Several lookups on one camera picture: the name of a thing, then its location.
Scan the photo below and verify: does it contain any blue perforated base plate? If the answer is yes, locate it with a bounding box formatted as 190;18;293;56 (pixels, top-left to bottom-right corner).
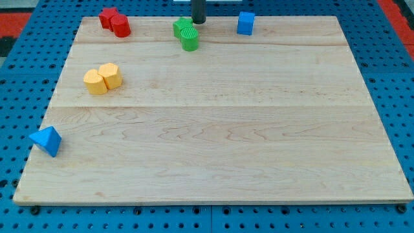
1;1;413;232

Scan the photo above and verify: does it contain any yellow heart block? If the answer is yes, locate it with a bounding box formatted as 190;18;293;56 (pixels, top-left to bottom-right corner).
83;69;107;95

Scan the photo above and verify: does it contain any blue cube block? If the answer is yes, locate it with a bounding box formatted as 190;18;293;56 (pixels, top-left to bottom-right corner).
237;12;256;36

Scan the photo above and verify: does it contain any wooden board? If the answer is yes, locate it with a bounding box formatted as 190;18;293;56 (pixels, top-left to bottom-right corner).
14;16;413;206

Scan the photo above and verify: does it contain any red cylinder block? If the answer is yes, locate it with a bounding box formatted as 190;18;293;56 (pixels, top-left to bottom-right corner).
111;14;131;38

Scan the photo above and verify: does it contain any red star block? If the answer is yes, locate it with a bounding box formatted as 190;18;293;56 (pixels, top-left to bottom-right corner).
98;7;119;31

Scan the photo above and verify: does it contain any yellow hexagon block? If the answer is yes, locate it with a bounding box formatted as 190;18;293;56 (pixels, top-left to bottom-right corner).
98;63;122;89

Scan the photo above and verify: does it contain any blue triangle block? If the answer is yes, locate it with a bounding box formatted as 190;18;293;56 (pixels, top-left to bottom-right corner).
29;126;61;157

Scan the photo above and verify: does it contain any green cylinder block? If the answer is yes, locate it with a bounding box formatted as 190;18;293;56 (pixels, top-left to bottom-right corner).
180;27;199;52

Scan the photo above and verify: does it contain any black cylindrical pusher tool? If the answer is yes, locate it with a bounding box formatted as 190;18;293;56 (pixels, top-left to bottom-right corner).
190;0;207;24

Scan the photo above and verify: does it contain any green star block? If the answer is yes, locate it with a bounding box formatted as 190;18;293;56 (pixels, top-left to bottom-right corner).
173;17;193;39

